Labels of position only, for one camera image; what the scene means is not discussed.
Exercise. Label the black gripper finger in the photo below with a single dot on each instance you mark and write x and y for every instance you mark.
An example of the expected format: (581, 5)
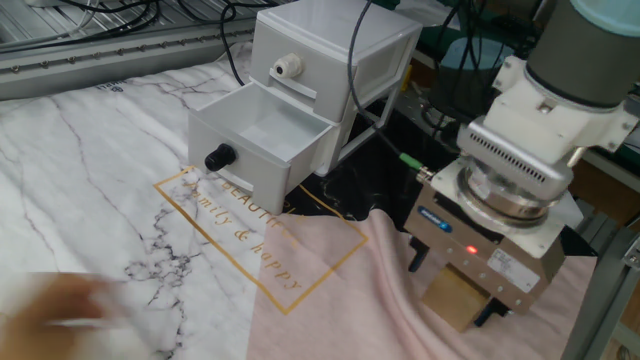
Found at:
(418, 255)
(490, 312)

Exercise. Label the silver Schunk gripper body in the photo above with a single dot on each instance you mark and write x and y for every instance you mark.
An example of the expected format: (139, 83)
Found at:
(480, 270)

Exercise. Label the light wooden cube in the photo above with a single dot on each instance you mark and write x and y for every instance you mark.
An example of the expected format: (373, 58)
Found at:
(452, 300)

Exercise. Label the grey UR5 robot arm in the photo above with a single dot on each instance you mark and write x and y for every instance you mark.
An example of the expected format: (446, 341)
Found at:
(585, 60)

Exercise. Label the white drawer with black knob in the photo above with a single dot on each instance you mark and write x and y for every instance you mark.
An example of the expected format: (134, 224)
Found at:
(260, 170)

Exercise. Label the white plastic drawer cabinet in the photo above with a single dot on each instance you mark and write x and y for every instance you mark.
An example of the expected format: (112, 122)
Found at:
(325, 30)

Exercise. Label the person's bare hand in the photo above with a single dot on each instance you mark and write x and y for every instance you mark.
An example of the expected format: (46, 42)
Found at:
(45, 320)

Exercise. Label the white gripper adapter plate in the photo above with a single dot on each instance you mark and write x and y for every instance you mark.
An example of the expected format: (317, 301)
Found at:
(545, 240)

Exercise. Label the small yellow item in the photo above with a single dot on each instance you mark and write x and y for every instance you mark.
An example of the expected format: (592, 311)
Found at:
(407, 82)

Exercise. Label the aluminium table frame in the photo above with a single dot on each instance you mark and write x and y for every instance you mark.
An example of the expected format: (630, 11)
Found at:
(600, 290)

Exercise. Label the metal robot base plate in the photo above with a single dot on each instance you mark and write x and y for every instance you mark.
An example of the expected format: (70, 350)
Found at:
(412, 107)

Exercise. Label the white vented wrist mount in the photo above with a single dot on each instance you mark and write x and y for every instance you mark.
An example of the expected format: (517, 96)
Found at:
(530, 130)

